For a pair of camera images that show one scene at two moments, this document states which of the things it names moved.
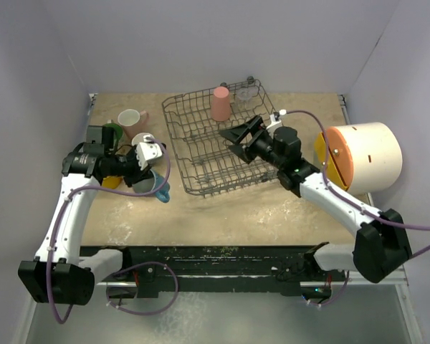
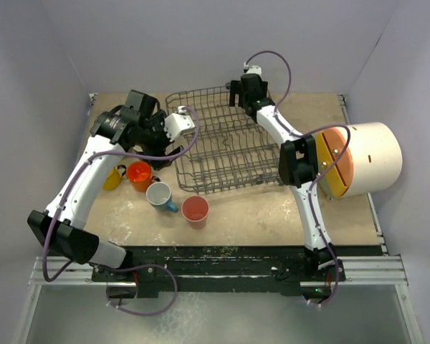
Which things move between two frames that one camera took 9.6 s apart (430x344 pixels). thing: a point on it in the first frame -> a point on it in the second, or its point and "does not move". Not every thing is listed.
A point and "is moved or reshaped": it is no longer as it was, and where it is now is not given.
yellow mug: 111,181 does not move
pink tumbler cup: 221,106 -> 195,209
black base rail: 149,269 does not move
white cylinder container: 377,155 does not move
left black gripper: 138,175 -> 158,122
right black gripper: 236,135 -> 236,89
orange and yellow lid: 340,166 does not move
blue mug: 153,183 is moved or reshaped
